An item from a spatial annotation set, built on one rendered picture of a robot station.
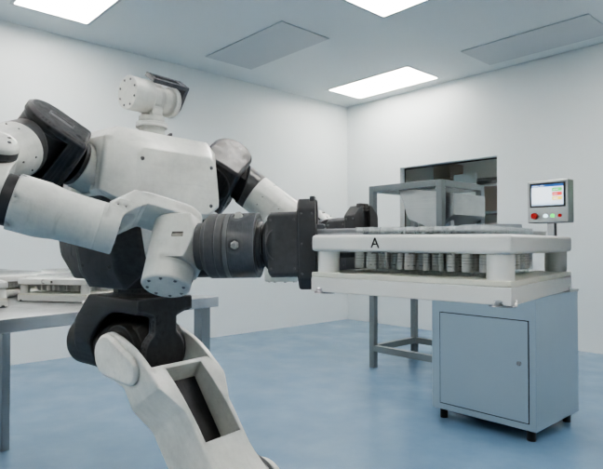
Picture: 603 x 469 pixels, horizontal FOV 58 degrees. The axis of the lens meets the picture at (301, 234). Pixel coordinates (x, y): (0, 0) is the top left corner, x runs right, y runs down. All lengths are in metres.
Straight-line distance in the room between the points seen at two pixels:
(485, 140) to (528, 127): 0.48
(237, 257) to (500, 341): 2.53
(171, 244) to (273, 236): 0.13
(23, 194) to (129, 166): 0.33
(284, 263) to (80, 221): 0.26
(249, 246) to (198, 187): 0.43
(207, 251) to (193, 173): 0.41
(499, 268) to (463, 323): 2.65
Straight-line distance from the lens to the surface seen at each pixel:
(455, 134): 6.54
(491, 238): 0.57
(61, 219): 0.73
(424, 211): 4.31
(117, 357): 1.09
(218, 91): 6.28
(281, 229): 0.71
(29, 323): 1.51
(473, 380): 3.25
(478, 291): 0.57
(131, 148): 1.03
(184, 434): 1.02
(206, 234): 0.71
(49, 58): 5.52
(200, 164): 1.11
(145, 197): 0.76
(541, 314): 3.08
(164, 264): 0.72
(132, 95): 1.12
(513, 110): 6.24
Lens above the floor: 1.02
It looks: 1 degrees up
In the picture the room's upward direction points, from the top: straight up
